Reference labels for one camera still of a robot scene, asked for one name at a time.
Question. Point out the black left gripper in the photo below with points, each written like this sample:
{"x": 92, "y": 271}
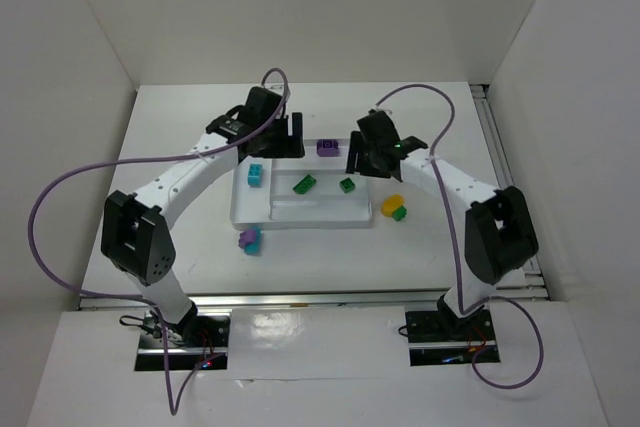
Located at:
{"x": 279, "y": 145}

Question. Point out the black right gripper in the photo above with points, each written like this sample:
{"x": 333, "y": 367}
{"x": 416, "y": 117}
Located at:
{"x": 361, "y": 159}

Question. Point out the teal lego brick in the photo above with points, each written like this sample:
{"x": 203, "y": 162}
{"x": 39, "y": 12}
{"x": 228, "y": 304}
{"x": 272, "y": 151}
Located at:
{"x": 255, "y": 175}
{"x": 255, "y": 249}

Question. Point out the purple lego brick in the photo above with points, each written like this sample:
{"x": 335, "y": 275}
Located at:
{"x": 326, "y": 148}
{"x": 248, "y": 238}

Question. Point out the yellow lego brick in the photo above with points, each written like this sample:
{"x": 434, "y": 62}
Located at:
{"x": 391, "y": 204}

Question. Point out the green lego brick small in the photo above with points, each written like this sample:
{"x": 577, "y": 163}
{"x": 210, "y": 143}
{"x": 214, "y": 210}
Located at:
{"x": 399, "y": 213}

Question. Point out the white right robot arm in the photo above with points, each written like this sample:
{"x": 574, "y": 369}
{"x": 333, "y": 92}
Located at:
{"x": 491, "y": 228}

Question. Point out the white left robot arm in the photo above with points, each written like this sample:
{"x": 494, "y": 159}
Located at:
{"x": 136, "y": 232}

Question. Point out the white divided plastic tray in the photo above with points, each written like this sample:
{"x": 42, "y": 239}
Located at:
{"x": 310, "y": 192}

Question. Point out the purple lego brick front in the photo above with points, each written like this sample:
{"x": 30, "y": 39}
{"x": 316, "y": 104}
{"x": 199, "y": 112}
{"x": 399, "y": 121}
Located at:
{"x": 248, "y": 238}

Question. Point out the teal lego brick front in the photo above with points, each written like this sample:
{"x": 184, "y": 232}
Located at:
{"x": 255, "y": 249}

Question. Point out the aluminium front rail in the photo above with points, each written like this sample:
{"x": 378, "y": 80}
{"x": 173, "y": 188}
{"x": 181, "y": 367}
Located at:
{"x": 322, "y": 298}

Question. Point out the aluminium rail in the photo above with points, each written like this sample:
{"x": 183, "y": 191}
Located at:
{"x": 322, "y": 298}
{"x": 534, "y": 281}

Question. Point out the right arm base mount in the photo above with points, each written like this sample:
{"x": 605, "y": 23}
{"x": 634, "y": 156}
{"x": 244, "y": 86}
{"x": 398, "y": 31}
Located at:
{"x": 430, "y": 344}

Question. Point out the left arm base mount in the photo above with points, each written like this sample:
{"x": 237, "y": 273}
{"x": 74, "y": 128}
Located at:
{"x": 207, "y": 342}

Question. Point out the aluminium right side rail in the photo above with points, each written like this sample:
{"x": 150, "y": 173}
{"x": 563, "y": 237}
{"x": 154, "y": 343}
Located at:
{"x": 534, "y": 281}

